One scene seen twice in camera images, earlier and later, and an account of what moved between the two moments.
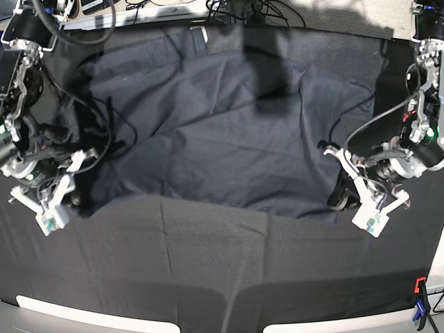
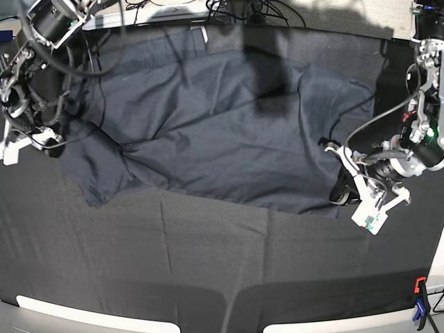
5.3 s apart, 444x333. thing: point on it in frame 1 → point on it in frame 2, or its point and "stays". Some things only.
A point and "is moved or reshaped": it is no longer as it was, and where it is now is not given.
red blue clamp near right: [423, 306] stays
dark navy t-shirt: [181, 117] is moved or reshaped
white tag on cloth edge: [203, 30] stays
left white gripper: [79, 198] → [46, 136]
